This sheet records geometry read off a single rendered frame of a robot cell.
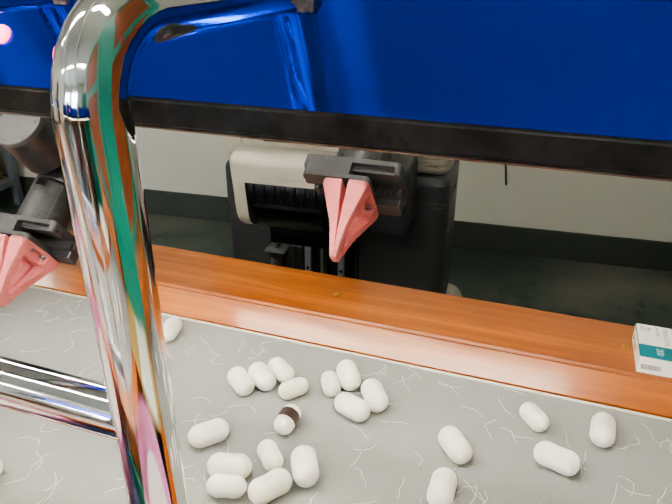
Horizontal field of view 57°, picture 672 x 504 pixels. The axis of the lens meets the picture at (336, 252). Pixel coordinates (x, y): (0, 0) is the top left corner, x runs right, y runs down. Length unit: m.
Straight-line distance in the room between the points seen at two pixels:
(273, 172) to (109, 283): 0.92
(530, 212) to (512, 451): 2.09
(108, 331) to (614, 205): 2.48
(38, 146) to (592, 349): 0.63
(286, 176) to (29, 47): 0.76
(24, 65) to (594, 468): 0.51
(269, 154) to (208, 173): 1.77
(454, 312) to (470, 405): 0.13
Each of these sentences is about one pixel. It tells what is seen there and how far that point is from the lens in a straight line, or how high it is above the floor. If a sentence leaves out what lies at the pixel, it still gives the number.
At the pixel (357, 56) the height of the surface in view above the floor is 1.08.
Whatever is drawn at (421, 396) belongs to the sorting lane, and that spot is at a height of 0.74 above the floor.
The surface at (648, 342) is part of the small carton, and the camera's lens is 0.68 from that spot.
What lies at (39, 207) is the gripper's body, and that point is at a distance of 0.81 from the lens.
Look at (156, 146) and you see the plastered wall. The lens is 2.98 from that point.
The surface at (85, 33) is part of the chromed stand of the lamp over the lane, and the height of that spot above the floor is 1.11.
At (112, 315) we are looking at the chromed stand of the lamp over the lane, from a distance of 0.23.
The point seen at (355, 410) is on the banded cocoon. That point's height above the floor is 0.76.
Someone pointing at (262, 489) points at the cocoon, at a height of 0.76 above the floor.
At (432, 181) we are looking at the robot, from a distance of 1.38.
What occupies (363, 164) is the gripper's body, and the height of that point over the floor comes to 0.94.
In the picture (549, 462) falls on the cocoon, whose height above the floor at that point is 0.75.
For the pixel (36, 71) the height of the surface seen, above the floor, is 1.07.
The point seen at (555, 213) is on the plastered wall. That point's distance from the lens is 2.63.
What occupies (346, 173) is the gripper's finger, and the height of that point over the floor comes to 0.93.
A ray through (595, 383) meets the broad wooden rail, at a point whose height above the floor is 0.75.
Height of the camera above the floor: 1.13
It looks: 26 degrees down
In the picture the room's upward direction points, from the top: straight up
